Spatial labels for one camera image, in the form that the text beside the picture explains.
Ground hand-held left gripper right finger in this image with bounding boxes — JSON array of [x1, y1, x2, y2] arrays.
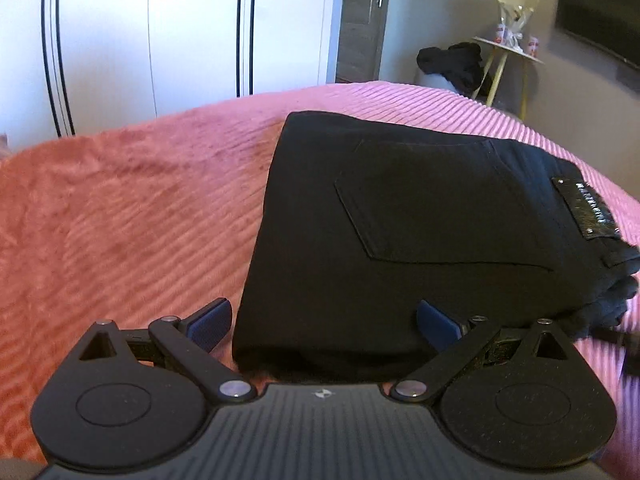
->
[[390, 299, 572, 404]]

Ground black wall television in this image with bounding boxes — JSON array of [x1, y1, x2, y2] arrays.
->
[[555, 0, 640, 69]]

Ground clear gift bag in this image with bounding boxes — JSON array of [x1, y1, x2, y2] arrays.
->
[[492, 0, 541, 52]]

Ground dark wooden door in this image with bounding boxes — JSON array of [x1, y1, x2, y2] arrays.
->
[[335, 0, 394, 85]]

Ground pink ribbed blanket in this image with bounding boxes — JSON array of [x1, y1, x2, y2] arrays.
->
[[0, 81, 640, 480]]

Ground grey round basket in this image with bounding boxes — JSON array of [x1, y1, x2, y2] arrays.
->
[[417, 70, 458, 92]]

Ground round side table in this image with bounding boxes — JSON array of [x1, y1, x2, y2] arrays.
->
[[472, 36, 546, 122]]

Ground white wardrobe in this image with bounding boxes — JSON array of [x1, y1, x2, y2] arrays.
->
[[0, 0, 348, 155]]

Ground black pants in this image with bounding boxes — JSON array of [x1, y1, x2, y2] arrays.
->
[[231, 110, 640, 380]]

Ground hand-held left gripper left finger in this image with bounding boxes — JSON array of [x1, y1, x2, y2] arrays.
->
[[76, 297, 257, 404]]

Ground pile of black clothes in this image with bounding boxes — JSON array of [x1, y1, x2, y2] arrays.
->
[[416, 42, 485, 99]]

